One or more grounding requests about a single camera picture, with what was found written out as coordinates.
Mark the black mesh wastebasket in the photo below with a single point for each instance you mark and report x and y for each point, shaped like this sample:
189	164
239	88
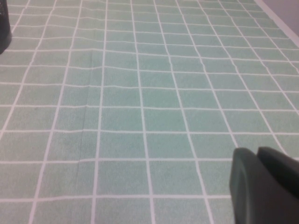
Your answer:
4	28

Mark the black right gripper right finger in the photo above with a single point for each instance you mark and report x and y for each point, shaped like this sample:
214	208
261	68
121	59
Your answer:
282	168

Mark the green checked tablecloth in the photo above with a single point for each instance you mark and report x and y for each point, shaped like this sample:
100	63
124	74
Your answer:
140	105

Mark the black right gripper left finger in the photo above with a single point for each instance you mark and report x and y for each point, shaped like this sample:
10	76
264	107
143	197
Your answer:
257	198

